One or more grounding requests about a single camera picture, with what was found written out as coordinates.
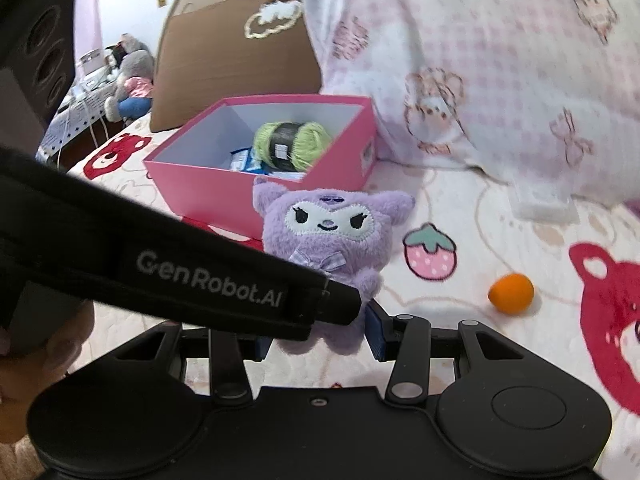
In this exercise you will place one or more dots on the green yarn ball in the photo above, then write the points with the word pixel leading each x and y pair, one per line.
pixel 295 142

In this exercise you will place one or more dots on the purple plush toy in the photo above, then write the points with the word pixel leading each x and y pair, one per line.
pixel 325 240

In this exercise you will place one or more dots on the white tissue packet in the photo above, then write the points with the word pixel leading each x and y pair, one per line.
pixel 287 175

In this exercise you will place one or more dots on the orange egg-shaped sponge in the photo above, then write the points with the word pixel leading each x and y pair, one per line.
pixel 511 293

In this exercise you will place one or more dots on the grey plush bear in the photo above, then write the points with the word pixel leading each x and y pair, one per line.
pixel 132 75

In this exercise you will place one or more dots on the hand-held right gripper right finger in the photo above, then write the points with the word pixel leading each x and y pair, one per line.
pixel 380 332

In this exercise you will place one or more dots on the blue snack packet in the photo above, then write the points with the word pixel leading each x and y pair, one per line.
pixel 245 160

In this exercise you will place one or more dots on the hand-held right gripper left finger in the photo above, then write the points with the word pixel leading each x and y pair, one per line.
pixel 230 370

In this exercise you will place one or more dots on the cluttered side table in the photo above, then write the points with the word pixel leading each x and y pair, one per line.
pixel 80 110

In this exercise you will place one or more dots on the pink checked cartoon pillow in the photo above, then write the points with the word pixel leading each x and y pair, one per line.
pixel 475 70

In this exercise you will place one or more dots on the clear plastic bag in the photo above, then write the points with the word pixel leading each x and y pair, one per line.
pixel 545 205

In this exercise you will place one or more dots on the person's left hand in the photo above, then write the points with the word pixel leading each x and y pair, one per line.
pixel 40 390

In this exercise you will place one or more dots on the pink cardboard box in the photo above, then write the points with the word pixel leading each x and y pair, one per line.
pixel 340 160

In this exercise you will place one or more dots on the brown cloud-embroidered pillow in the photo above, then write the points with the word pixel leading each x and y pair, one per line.
pixel 235 60

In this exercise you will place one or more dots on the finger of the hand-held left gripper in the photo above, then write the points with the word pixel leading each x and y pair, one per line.
pixel 340 305

